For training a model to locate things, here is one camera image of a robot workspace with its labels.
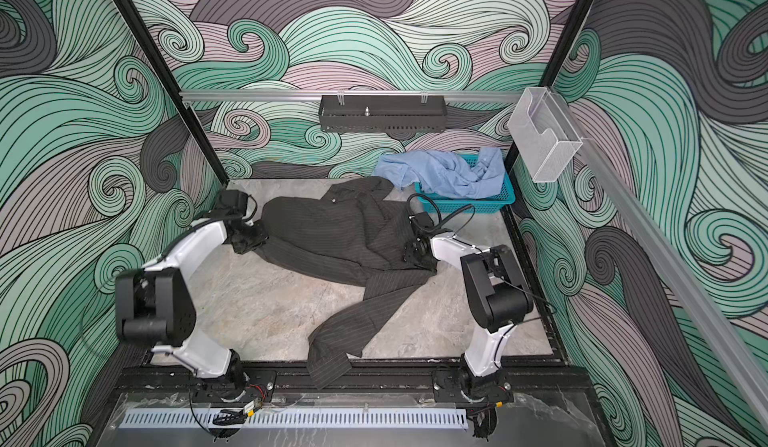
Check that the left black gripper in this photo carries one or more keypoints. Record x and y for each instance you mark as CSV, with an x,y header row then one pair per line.
x,y
261,237

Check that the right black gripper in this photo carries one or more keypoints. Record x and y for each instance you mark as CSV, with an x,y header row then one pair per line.
x,y
429,266

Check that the dark grey pinstriped shirt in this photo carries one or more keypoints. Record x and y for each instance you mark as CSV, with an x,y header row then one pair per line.
x,y
353,235

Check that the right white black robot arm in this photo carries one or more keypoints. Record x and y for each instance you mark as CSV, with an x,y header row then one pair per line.
x,y
498,295

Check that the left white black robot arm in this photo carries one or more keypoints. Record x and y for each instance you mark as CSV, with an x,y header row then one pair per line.
x,y
154,308

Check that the teal plastic basket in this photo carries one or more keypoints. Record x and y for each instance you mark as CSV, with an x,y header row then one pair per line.
x,y
489,205

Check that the light blue shirt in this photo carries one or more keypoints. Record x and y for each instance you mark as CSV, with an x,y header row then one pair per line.
x,y
445,174

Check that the black perforated metal tray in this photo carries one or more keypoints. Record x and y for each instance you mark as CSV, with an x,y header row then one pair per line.
x,y
396,115

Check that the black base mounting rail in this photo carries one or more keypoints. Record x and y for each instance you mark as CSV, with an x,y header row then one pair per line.
x,y
446,380

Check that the aluminium horizontal rail back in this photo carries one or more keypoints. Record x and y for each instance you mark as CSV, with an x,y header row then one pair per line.
x,y
275,95

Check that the white slotted cable duct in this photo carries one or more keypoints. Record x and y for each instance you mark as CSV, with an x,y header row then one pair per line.
x,y
303,417

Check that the black corner post left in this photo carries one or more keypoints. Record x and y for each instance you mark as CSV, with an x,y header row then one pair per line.
x,y
141,33

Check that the black corner post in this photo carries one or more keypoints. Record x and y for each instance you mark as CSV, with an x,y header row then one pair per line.
x,y
141,33
574,22

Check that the black corner post right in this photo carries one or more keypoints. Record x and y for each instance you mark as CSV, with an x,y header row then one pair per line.
x,y
574,22

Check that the aluminium rail right wall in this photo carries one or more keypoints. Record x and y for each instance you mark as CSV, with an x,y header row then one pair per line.
x,y
613,170

